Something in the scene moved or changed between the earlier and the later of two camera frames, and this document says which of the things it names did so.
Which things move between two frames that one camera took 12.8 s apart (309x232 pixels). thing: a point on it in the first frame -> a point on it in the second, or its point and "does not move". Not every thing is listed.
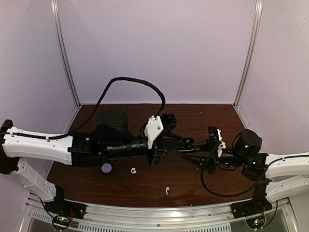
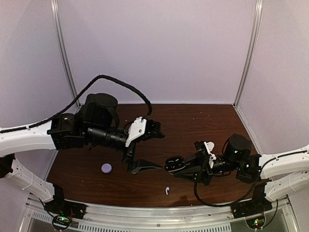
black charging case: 189,145 -> 174,163
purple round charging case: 106,168 does not move
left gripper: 161,146 -> 143,165
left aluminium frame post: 63,52 does not move
